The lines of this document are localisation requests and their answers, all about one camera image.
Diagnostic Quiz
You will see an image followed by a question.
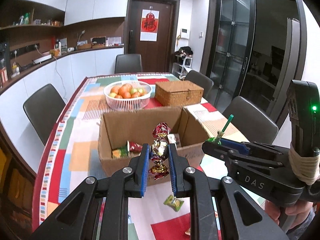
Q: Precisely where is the white fruit basket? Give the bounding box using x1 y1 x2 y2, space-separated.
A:
104 80 152 111

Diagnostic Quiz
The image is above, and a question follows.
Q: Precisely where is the beige fortune cookie packet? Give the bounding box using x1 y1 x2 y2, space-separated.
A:
185 228 191 236

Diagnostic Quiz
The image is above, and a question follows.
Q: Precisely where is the wicker basket box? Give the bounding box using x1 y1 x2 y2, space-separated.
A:
155 80 204 107

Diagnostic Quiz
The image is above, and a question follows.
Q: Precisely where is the dark chair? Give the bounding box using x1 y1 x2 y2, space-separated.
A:
184 70 214 99
23 83 66 145
222 96 279 144

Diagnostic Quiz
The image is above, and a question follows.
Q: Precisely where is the red heart snack packet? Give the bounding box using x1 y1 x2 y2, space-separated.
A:
127 141 143 153

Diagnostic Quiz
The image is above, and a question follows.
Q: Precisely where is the dark chair right far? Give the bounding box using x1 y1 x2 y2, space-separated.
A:
184 70 214 99

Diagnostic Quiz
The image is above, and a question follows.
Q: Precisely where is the dark wooden door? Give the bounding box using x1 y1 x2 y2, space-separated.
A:
124 0 180 72

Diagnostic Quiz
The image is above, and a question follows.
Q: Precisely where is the light green candy packet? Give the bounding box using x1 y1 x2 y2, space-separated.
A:
163 195 184 212

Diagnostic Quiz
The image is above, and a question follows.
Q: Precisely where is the long pink toy candy packet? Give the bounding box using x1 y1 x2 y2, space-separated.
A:
167 133 181 148

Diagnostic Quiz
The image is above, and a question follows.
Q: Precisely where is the dark chair left side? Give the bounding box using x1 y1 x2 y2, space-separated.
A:
23 83 66 145

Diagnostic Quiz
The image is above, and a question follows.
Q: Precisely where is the red fu door poster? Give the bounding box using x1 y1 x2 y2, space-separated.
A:
139 9 159 42

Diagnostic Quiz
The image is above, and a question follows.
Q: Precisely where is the dark chair right near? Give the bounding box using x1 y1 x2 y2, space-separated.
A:
222 96 279 144

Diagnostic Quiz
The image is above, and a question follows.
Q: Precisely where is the dark chair far end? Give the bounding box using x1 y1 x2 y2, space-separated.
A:
114 54 143 74

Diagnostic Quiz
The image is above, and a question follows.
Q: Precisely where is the green cracker packet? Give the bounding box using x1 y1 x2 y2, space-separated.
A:
112 146 130 159

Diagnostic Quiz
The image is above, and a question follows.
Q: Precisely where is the green stick lollipop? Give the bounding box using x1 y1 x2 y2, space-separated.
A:
208 114 234 144

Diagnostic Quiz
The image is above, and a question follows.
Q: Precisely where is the wall intercom panel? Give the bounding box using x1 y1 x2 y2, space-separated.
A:
180 28 190 40

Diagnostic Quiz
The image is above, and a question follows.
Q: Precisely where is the foil chocolate candy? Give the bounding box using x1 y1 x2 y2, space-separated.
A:
148 122 171 180

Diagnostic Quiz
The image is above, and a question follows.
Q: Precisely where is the right hand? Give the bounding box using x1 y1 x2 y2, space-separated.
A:
264 200 313 229

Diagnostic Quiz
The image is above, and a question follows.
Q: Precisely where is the black glass sliding door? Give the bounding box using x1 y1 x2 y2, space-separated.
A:
206 0 256 112

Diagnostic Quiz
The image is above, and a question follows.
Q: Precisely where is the white shoe rack with items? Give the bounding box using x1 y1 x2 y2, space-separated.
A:
171 46 193 80

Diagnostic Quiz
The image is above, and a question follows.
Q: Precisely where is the cardboard box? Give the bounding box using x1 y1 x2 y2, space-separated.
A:
98 107 211 177

